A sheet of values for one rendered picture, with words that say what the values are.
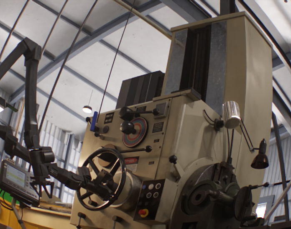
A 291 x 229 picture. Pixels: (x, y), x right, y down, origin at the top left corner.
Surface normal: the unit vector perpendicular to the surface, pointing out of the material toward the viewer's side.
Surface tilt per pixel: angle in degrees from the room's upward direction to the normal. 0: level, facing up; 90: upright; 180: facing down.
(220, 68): 90
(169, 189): 90
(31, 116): 86
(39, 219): 90
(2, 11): 169
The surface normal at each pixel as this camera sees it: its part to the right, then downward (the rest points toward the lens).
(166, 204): 0.71, -0.15
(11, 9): -0.06, 0.84
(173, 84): -0.67, -0.44
